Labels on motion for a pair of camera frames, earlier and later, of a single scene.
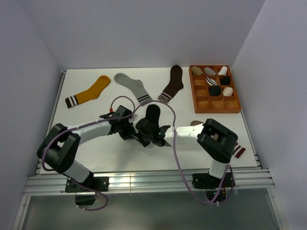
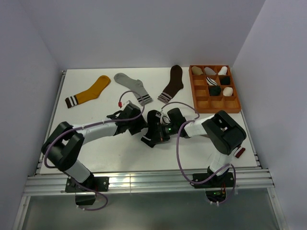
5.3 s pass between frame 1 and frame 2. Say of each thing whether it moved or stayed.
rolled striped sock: stayed
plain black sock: stayed
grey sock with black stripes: stayed
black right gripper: moved
